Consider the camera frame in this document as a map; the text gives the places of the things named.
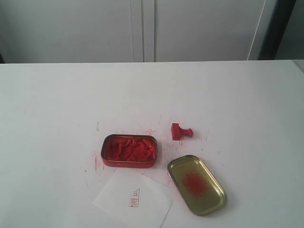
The gold metal tin lid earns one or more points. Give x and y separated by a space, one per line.
198 187

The white cabinet doors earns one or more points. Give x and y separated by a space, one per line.
76 31

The red plastic stamp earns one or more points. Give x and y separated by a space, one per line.
177 132

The red ink tin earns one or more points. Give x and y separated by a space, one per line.
129 151

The dark vertical post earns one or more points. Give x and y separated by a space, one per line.
276 28

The white paper sheet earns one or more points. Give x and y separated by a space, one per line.
134 199

